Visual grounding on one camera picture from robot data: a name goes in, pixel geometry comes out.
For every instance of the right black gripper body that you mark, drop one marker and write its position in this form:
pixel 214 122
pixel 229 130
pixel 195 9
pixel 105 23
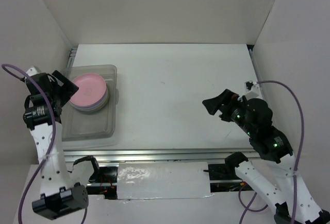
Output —
pixel 235 109

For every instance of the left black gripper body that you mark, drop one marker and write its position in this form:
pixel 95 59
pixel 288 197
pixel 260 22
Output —
pixel 53 93

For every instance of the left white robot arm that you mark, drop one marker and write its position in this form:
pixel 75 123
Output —
pixel 62 191

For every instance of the purple plate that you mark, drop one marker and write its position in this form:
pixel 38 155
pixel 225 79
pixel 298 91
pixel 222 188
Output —
pixel 103 103

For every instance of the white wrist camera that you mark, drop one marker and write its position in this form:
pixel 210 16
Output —
pixel 252 90
pixel 33 70

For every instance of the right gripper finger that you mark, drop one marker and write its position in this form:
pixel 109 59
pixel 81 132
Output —
pixel 213 105
pixel 226 116

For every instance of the cream plastic plate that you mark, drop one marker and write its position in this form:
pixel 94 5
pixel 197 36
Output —
pixel 100 105

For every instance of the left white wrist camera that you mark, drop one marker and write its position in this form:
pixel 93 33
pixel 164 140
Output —
pixel 33 70

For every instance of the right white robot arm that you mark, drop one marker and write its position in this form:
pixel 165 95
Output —
pixel 290 200

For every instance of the aluminium rail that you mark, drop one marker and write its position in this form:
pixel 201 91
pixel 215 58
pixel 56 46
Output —
pixel 132 156
pixel 250 48

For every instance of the white foil-edged board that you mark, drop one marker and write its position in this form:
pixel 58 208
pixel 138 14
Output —
pixel 170 180

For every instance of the aluminium right side rail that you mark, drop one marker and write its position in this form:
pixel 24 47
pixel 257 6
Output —
pixel 250 48

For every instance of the blue plastic plate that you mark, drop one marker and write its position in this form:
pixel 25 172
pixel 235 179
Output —
pixel 104 105

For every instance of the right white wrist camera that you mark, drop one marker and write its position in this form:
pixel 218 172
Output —
pixel 252 90

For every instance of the aluminium front rail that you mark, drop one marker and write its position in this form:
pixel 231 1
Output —
pixel 132 156

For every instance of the pink plastic plate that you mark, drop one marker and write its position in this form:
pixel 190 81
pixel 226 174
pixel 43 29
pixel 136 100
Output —
pixel 91 89

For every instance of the clear plastic bin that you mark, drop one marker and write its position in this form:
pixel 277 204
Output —
pixel 86 126

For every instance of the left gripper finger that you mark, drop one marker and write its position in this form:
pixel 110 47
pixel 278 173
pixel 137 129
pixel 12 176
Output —
pixel 63 96
pixel 67 86

